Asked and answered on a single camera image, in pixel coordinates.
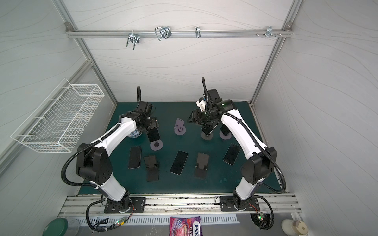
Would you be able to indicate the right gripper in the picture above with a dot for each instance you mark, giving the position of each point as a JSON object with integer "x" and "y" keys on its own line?
{"x": 199, "y": 118}

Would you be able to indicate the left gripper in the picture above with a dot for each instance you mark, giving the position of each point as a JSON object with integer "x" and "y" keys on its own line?
{"x": 152, "y": 124}

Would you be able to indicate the purple case phone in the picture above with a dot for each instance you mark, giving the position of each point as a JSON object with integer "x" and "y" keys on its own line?
{"x": 135, "y": 157}
{"x": 153, "y": 135}

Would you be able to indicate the dark phone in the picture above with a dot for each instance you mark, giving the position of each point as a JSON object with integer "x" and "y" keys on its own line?
{"x": 224, "y": 130}

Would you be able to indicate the silver phone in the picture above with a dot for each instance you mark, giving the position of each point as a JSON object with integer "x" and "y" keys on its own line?
{"x": 209, "y": 128}

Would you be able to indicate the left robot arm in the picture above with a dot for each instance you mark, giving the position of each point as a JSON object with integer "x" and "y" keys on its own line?
{"x": 93, "y": 162}

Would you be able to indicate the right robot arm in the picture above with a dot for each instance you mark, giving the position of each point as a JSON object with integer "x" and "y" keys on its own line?
{"x": 260, "y": 167}

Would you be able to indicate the purple round stand centre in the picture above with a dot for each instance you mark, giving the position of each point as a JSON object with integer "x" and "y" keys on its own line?
{"x": 179, "y": 128}

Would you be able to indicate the purple round stand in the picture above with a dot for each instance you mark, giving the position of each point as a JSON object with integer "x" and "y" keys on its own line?
{"x": 179, "y": 128}
{"x": 225, "y": 137}
{"x": 156, "y": 145}

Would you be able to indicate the purple round stand left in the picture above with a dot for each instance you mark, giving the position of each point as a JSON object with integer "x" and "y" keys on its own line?
{"x": 156, "y": 145}

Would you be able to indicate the grey round stand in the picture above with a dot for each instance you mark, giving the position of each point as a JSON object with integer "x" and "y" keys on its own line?
{"x": 207, "y": 137}

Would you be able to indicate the purple round stand right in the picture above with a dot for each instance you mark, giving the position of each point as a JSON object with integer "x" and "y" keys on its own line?
{"x": 225, "y": 137}

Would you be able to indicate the black folding stand right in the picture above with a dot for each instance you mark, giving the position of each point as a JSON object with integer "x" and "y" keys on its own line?
{"x": 201, "y": 167}

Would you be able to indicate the blue white ceramic bowl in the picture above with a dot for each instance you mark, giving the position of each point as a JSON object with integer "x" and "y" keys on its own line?
{"x": 135, "y": 134}

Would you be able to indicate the pink candy bag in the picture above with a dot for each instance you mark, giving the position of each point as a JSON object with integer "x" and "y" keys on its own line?
{"x": 185, "y": 226}

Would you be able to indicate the aluminium top crossbar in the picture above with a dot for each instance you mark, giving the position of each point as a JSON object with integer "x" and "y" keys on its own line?
{"x": 166, "y": 32}

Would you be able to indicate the green lid container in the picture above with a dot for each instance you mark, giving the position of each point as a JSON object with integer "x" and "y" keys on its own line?
{"x": 57, "y": 227}

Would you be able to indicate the white tape roll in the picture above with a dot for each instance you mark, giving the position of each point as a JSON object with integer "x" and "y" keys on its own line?
{"x": 294, "y": 227}

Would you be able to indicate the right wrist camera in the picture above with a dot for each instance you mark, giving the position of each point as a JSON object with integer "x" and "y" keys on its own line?
{"x": 201, "y": 104}

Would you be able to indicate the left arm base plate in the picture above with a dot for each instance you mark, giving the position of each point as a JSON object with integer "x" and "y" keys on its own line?
{"x": 126, "y": 205}

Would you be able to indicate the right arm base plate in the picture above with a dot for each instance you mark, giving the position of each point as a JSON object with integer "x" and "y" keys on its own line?
{"x": 230, "y": 203}

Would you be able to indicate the white wire basket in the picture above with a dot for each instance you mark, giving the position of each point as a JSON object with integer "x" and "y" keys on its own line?
{"x": 56, "y": 125}

